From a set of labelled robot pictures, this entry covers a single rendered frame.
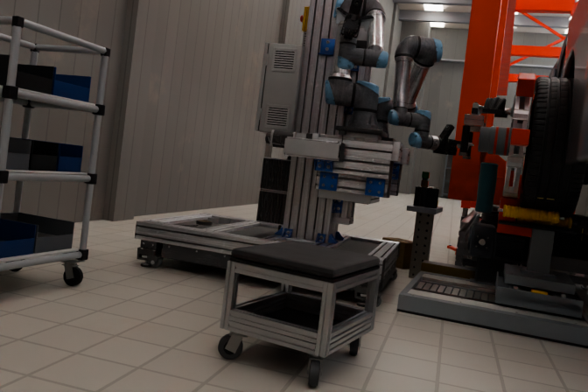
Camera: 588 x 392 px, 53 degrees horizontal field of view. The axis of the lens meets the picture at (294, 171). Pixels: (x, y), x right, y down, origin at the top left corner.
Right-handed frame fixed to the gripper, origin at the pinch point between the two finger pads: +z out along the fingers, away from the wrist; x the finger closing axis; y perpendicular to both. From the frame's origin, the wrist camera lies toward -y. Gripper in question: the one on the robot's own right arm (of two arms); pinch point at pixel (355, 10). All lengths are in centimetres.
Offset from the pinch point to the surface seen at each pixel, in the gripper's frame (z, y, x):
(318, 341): 69, 109, -12
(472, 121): -51, 23, -68
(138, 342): 49, 130, 40
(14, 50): 33, 51, 109
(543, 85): -41, 0, -92
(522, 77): -42, -1, -83
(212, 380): 72, 126, 13
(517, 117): -37, 18, -84
